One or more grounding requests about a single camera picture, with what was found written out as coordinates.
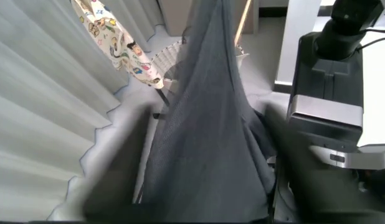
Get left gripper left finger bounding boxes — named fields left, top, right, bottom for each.
left=82, top=105, right=164, bottom=223

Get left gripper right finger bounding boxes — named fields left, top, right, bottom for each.
left=263, top=102, right=385, bottom=223

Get dark blue garment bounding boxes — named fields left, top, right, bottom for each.
left=134, top=0, right=278, bottom=223

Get cream printed shorts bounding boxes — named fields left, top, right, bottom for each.
left=70, top=0, right=166, bottom=91

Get pink clothes hanger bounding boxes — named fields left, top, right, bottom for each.
left=234, top=0, right=254, bottom=48

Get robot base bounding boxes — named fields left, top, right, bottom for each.
left=285, top=0, right=385, bottom=213

